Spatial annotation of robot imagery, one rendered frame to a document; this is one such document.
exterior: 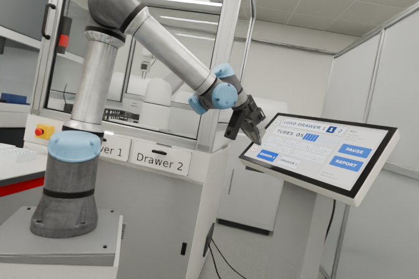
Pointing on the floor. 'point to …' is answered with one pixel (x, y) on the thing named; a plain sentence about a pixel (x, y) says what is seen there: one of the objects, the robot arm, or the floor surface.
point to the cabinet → (158, 218)
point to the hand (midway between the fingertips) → (257, 144)
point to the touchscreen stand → (298, 233)
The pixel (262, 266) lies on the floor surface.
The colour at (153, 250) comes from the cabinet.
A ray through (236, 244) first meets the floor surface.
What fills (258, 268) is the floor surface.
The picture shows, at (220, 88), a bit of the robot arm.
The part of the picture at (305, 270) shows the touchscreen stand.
